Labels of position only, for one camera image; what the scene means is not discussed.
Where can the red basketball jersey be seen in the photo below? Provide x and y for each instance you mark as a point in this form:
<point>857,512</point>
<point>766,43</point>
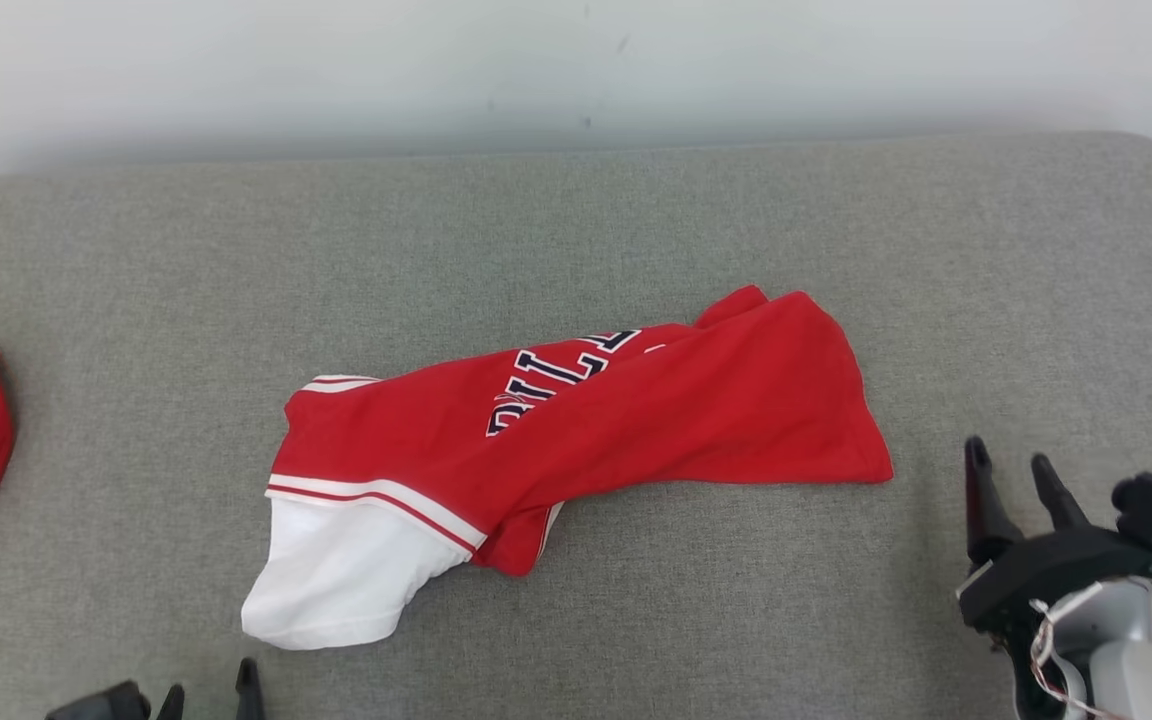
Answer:
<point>656,420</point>

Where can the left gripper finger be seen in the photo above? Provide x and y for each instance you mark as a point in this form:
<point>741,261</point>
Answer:
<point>250,695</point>
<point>172,705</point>

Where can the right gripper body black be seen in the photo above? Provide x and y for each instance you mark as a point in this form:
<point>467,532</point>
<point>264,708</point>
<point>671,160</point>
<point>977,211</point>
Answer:
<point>1046,570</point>

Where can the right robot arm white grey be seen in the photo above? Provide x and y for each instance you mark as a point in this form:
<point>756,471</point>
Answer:
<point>1136,660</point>

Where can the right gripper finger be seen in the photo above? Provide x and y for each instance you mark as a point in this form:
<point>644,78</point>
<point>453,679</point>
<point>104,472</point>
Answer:
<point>1058,500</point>
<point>983,510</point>

